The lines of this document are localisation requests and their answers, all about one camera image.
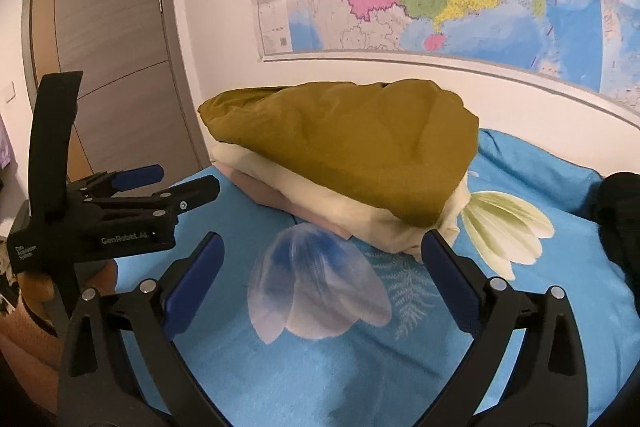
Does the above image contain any person's left hand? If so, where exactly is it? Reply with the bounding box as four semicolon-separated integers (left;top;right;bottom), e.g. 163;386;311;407
19;276;57;334

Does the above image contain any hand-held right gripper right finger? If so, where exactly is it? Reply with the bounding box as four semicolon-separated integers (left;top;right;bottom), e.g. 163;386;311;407
420;229;588;427

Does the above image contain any olive green jacket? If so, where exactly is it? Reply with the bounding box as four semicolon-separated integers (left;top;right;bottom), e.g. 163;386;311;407
197;78;480;228

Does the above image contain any pink folded garment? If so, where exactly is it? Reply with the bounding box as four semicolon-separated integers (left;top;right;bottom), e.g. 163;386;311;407
227;169;351;241

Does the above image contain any black garment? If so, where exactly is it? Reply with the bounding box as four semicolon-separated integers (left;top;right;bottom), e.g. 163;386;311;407
590;172;640;281

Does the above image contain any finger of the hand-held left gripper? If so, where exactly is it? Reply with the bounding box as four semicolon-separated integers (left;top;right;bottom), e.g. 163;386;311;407
65;164;165;198
82;174;222;221

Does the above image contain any grey door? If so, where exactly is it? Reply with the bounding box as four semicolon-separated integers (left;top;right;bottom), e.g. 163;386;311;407
27;0;209;180

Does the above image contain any purple cloth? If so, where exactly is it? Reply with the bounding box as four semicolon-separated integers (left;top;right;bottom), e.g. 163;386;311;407
0;114;14;170

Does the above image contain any cream garment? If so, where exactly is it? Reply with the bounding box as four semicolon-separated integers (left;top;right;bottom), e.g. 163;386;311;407
210;142;474;266

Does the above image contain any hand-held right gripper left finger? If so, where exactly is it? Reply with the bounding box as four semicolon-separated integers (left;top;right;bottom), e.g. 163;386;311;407
56;231;226;427

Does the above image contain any blue floral bed sheet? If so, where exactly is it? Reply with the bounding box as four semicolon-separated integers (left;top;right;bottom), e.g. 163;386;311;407
65;129;639;427

